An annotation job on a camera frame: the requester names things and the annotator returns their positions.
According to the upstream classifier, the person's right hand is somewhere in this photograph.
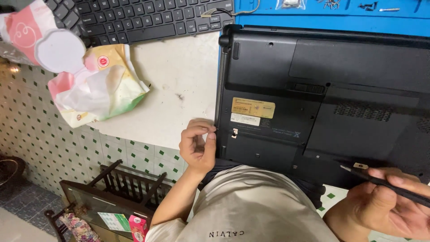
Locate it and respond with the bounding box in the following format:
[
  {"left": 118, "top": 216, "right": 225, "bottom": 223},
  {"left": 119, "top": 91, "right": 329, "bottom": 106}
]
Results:
[{"left": 339, "top": 167, "right": 430, "bottom": 241}]

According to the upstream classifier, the dark wooden chair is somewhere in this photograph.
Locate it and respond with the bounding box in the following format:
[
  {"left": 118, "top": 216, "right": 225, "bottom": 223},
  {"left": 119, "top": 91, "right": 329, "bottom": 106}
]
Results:
[{"left": 45, "top": 159, "right": 172, "bottom": 242}]

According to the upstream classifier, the black laptop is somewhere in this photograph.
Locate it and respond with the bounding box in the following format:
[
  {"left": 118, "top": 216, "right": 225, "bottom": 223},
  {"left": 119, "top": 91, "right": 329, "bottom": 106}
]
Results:
[{"left": 214, "top": 24, "right": 430, "bottom": 189}]

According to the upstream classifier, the person's left hand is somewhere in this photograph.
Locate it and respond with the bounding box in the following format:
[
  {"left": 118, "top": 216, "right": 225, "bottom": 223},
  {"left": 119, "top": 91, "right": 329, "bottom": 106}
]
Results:
[{"left": 179, "top": 118, "right": 217, "bottom": 175}]

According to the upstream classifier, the pink white wipes packet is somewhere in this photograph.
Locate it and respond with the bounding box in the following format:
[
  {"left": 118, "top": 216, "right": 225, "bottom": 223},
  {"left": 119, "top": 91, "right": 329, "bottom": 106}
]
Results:
[{"left": 0, "top": 0, "right": 86, "bottom": 74}]

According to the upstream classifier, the dark round bowl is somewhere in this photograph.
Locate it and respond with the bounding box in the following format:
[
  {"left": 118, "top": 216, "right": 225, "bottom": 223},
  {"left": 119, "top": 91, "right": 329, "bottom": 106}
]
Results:
[{"left": 0, "top": 155, "right": 27, "bottom": 193}]

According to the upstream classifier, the pink carton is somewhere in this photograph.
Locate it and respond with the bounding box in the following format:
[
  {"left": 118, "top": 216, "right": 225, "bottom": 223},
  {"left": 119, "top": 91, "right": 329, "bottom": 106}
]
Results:
[{"left": 128, "top": 215, "right": 148, "bottom": 242}]

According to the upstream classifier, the black screwdriver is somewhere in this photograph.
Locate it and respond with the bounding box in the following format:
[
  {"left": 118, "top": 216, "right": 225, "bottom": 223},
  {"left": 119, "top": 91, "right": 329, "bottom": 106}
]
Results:
[{"left": 340, "top": 164, "right": 430, "bottom": 208}]

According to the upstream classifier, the yellow green wet wipes packet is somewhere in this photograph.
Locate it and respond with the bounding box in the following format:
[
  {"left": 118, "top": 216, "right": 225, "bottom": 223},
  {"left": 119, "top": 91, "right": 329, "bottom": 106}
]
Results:
[{"left": 48, "top": 44, "right": 151, "bottom": 129}]

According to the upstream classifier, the green white paper sheet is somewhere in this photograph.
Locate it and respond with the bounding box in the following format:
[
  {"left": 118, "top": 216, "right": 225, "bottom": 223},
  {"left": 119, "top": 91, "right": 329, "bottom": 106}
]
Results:
[{"left": 97, "top": 212, "right": 132, "bottom": 233}]

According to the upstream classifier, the thin cable with connector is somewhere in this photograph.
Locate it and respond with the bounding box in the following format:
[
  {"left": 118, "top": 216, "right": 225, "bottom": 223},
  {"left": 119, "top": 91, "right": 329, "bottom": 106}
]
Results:
[{"left": 200, "top": 0, "right": 261, "bottom": 18}]

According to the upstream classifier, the dark framed glass panel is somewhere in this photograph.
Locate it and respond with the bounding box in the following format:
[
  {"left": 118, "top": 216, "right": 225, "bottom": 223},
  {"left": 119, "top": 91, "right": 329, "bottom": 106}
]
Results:
[{"left": 59, "top": 180, "right": 156, "bottom": 237}]

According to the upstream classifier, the floral cloth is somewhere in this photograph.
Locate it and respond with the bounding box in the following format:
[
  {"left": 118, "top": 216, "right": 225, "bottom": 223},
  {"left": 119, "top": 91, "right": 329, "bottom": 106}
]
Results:
[{"left": 58, "top": 212, "right": 102, "bottom": 242}]

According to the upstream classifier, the black keyboard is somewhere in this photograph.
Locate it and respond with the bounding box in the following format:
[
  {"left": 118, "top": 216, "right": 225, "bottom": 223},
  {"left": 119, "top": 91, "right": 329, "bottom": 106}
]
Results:
[{"left": 44, "top": 0, "right": 236, "bottom": 48}]

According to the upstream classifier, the person's beige shirt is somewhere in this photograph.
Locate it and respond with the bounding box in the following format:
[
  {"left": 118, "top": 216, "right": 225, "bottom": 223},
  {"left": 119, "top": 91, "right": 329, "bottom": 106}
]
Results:
[{"left": 145, "top": 164, "right": 340, "bottom": 242}]

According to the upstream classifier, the small clear plastic bag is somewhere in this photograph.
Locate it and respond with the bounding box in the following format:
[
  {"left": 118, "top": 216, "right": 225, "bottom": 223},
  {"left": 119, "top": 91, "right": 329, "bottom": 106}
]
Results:
[{"left": 275, "top": 0, "right": 307, "bottom": 10}]

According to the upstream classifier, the blue work mat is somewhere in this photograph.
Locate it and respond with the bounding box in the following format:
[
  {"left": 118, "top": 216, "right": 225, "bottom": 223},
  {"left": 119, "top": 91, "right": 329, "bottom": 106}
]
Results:
[{"left": 217, "top": 0, "right": 430, "bottom": 73}]

